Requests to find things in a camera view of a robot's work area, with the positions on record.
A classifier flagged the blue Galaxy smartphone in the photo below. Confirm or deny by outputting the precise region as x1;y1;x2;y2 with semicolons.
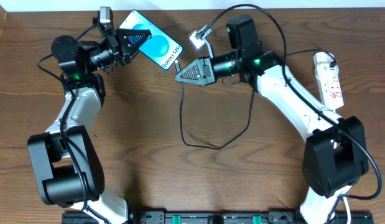
119;10;183;70

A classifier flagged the black charger cable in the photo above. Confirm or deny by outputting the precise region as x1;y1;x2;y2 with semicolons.
174;49;337;151

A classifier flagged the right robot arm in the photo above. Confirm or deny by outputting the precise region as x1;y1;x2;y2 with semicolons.
175;14;371;223

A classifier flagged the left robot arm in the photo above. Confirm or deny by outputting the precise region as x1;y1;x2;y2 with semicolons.
27;17;151;223

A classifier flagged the white power strip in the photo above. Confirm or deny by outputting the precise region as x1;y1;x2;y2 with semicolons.
313;52;344;111

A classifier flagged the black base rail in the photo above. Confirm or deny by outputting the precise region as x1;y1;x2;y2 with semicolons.
60;211;374;224

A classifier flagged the white power strip cord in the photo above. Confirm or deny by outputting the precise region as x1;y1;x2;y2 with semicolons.
341;195;352;224

